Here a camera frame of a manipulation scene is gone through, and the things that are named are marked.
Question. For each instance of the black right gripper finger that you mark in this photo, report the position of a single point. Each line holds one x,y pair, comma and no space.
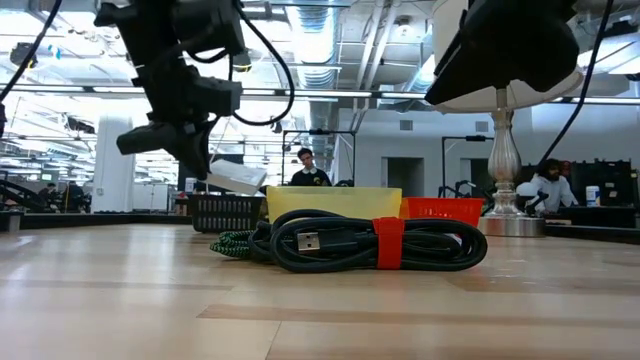
475,70

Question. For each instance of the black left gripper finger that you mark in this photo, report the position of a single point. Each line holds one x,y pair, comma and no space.
185,140

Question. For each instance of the white cardboard box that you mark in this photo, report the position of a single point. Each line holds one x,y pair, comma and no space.
237,177

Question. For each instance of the yellow translucent plastic bin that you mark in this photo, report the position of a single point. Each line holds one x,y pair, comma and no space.
335,200

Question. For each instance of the white wipes canister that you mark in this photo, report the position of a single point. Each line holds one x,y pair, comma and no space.
593,196
190,186

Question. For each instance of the white fabric lamp shade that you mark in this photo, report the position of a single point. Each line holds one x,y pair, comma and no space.
445,30

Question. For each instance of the white square pillar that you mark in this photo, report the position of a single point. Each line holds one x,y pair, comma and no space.
114,170

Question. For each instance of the black slotted plastic basket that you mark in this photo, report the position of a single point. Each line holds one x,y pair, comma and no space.
225,212

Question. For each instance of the silver table lamp base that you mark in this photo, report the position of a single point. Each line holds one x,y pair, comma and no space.
504,150

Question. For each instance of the person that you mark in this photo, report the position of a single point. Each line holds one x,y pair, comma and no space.
47,196
75,197
310,177
555,192

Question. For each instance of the long ceiling light fixture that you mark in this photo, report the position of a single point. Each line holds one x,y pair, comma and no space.
340,93

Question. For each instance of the red slotted plastic basket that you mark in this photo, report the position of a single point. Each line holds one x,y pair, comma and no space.
440,210

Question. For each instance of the black equipment rack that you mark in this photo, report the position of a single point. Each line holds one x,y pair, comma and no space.
610,182

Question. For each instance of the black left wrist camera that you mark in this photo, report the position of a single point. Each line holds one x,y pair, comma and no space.
222,97

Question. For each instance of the silver ceiling air duct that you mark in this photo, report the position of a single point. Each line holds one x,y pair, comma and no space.
314,40

